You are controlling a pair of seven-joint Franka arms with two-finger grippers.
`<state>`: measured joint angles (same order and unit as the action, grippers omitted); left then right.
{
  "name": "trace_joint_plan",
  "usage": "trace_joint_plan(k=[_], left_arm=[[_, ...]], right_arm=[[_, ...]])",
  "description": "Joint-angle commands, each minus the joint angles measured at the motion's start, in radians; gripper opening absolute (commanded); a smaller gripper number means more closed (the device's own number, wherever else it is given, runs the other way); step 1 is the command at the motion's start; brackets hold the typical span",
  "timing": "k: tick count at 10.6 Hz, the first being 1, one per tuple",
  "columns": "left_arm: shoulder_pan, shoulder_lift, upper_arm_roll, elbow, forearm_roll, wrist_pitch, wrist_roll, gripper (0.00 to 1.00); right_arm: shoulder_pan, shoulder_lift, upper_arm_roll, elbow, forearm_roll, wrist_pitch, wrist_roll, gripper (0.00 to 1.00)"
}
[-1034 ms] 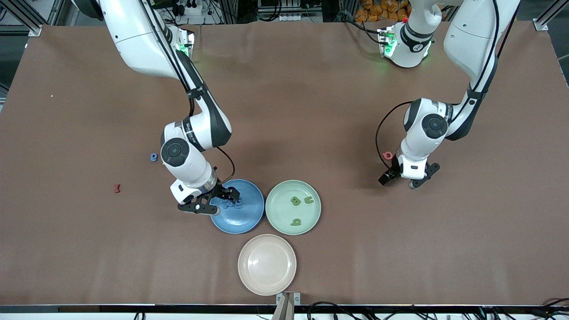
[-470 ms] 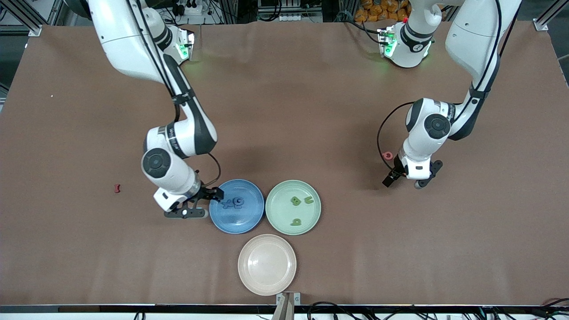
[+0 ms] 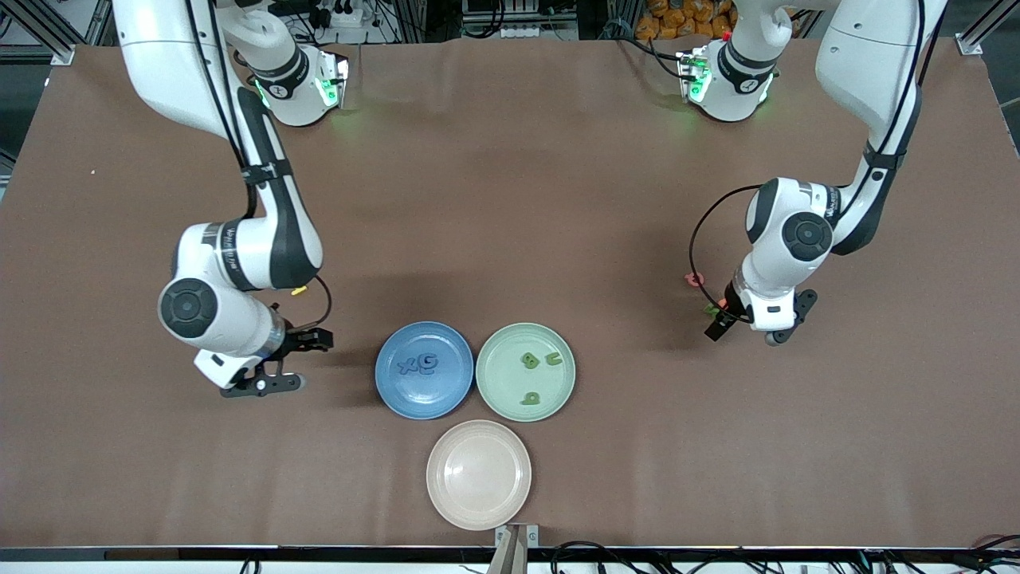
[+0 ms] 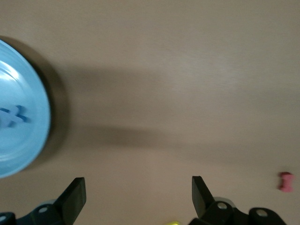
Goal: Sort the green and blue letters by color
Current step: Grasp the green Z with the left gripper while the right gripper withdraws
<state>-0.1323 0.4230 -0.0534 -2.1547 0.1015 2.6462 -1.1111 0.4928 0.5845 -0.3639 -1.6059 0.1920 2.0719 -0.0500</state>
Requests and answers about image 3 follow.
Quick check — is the blue round plate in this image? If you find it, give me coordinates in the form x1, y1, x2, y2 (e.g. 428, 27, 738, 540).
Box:
375, 321, 476, 421

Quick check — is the green round plate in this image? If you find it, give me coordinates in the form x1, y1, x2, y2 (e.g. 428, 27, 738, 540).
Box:
476, 322, 577, 423

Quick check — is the beige round plate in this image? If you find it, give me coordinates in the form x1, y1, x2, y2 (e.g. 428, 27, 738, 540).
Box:
426, 419, 532, 532

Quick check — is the brown table cover mat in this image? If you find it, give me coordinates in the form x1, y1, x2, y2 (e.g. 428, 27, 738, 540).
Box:
0, 36, 1020, 551

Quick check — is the orange fruit pile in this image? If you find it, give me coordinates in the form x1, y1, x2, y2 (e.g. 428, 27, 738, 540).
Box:
635, 0, 738, 41

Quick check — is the white power strip with plugs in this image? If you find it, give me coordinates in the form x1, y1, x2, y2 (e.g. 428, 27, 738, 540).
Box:
307, 0, 367, 29

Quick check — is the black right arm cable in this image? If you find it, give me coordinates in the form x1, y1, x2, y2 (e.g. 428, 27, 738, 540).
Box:
183, 0, 332, 332

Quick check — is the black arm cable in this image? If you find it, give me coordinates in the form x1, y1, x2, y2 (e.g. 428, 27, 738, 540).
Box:
689, 0, 929, 320
183, 0, 332, 332

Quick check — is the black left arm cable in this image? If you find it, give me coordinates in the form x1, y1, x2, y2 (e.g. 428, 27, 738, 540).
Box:
689, 0, 929, 320

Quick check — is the silver mounting bracket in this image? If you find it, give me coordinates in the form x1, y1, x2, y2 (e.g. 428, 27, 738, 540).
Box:
494, 523, 541, 574

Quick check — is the aluminium frame profile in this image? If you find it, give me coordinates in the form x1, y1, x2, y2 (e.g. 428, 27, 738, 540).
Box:
0, 0, 77, 66
956, 0, 1020, 57

